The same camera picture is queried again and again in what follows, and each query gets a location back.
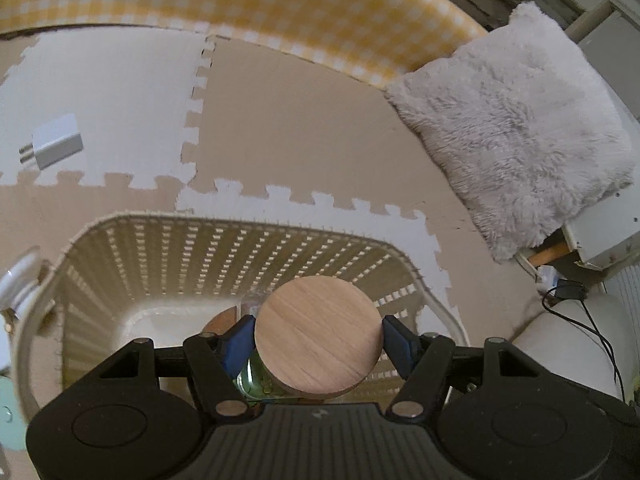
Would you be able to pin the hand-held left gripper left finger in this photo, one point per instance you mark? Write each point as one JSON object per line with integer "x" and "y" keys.
{"x": 239, "y": 346}

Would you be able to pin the cream plastic woven basket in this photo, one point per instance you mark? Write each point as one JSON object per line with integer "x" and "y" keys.
{"x": 150, "y": 260}

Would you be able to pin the beige and white foam puzzle mat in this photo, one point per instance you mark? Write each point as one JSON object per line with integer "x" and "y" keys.
{"x": 300, "y": 135}

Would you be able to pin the white power plug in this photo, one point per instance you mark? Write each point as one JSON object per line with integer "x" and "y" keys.
{"x": 545, "y": 272}

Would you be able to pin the white cushion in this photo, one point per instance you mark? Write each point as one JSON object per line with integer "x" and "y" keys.
{"x": 560, "y": 340}

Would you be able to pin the white fluffy pillow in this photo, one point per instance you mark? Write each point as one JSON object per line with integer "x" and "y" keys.
{"x": 520, "y": 125}

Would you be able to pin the white wall charger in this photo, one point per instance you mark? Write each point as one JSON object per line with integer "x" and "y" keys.
{"x": 55, "y": 142}

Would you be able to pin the black power adapter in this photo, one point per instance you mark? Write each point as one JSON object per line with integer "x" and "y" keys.
{"x": 571, "y": 291}

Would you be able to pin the mint green object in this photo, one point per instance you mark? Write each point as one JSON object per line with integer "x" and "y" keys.
{"x": 11, "y": 410}

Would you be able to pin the plain round wooden coaster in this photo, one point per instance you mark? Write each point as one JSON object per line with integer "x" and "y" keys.
{"x": 320, "y": 335}

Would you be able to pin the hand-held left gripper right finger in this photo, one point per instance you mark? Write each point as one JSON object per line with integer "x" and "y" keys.
{"x": 398, "y": 349}

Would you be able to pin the yellow checked bed cover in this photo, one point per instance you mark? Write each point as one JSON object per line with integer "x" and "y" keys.
{"x": 250, "y": 0}

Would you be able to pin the white round case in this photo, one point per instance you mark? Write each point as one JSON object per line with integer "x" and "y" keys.
{"x": 20, "y": 280}

